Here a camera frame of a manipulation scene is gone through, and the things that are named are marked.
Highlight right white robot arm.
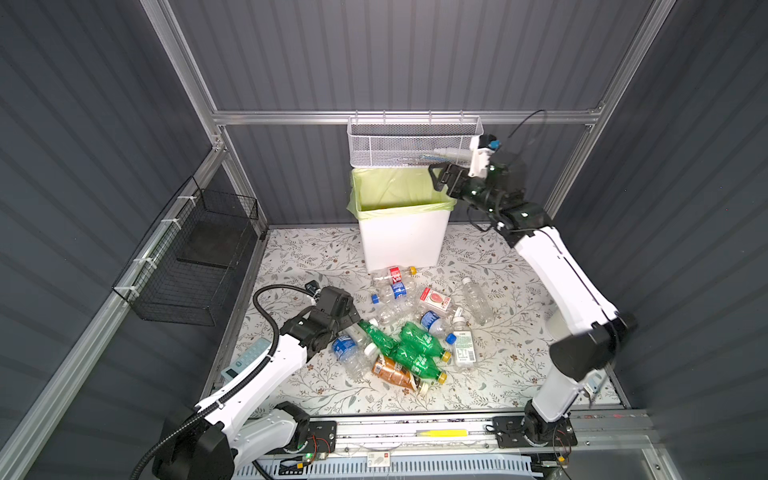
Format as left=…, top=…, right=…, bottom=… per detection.
left=426, top=149, right=637, bottom=431

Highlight clear bottle blue label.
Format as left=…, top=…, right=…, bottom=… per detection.
left=332, top=335, right=367, bottom=381

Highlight stapler on table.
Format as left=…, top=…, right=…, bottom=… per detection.
left=582, top=369, right=608, bottom=399

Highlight green bottle yellow cap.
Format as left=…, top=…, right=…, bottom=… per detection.
left=358, top=320, right=399, bottom=357

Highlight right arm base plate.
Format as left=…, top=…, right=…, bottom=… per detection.
left=485, top=415, right=578, bottom=450

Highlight white paper cup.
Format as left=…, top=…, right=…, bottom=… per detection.
left=545, top=309, right=571, bottom=341

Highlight white green label bottle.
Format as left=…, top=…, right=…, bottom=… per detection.
left=446, top=328, right=477, bottom=368

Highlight clear bottle red label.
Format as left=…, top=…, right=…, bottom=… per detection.
left=371, top=266, right=419, bottom=287

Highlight green bin liner bag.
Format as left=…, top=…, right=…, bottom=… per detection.
left=347, top=167, right=456, bottom=221

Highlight yellow marker on rail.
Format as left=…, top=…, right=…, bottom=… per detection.
left=416, top=429, right=468, bottom=438

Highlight white wire mesh basket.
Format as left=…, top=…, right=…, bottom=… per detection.
left=346, top=116, right=484, bottom=168

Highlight green bottle upper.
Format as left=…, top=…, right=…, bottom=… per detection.
left=399, top=322, right=452, bottom=363

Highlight clear bottle watermelon label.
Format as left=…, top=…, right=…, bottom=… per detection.
left=419, top=287, right=454, bottom=313

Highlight white tube in basket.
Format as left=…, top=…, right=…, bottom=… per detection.
left=433, top=147, right=473, bottom=162

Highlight brown tea bottle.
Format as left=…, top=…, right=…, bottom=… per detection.
left=371, top=354, right=430, bottom=395

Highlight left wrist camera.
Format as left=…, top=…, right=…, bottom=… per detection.
left=304, top=280, right=321, bottom=299

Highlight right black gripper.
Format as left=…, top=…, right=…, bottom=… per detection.
left=427, top=165, right=496, bottom=221

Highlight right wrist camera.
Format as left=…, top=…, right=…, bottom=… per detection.
left=468, top=134, right=501, bottom=179

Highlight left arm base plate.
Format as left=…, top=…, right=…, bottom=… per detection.
left=276, top=420, right=338, bottom=455

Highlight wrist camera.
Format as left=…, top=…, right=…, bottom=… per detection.
left=304, top=280, right=321, bottom=299
left=468, top=134, right=501, bottom=179

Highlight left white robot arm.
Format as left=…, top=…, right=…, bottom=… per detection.
left=130, top=281, right=361, bottom=479

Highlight white plastic trash bin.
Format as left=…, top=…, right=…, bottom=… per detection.
left=358, top=210, right=450, bottom=273

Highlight green bottle lower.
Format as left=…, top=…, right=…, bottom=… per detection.
left=391, top=343, right=448, bottom=384

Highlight clear bottle blue cap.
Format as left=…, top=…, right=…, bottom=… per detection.
left=370, top=280, right=414, bottom=306

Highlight clear bottle white cap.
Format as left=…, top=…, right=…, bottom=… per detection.
left=461, top=277, right=493, bottom=325

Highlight black wire mesh basket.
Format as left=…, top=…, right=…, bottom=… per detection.
left=113, top=181, right=259, bottom=327

